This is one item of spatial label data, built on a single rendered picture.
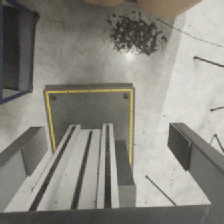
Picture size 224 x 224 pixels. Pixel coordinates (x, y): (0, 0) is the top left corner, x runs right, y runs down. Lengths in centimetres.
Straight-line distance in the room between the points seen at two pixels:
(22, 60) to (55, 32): 36
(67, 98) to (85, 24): 66
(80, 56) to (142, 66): 57
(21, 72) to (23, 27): 34
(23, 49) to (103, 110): 82
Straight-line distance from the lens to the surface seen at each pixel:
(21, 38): 158
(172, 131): 16
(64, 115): 133
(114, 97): 125
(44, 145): 17
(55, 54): 161
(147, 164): 194
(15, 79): 162
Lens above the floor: 154
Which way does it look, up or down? 72 degrees down
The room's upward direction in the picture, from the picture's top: 175 degrees clockwise
